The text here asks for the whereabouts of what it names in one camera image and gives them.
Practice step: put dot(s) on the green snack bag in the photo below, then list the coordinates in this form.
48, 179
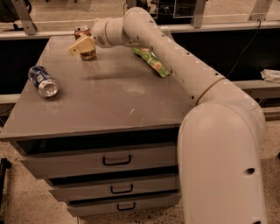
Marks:
149, 57

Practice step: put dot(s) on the top grey drawer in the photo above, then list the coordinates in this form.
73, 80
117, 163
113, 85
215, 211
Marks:
95, 161

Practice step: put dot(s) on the grey metal railing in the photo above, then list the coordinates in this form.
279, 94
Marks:
61, 17

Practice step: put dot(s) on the orange soda can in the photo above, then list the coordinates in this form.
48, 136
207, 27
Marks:
85, 31

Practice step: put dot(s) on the bottom grey drawer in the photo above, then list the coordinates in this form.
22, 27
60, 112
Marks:
165, 199

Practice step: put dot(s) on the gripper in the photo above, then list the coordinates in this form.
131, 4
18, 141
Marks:
98, 34

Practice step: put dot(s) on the white packet on ledge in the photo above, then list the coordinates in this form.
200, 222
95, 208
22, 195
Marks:
271, 75

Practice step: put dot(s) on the grey drawer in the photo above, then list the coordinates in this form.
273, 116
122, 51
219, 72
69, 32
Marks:
115, 187
95, 161
165, 199

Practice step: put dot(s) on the grey drawer cabinet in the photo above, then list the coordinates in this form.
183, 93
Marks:
114, 101

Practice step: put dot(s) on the blue silver soda can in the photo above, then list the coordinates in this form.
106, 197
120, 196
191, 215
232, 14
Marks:
45, 84

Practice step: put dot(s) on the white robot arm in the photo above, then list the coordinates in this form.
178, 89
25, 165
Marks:
218, 140

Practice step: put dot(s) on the middle grey drawer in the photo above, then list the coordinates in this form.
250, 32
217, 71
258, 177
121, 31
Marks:
115, 187

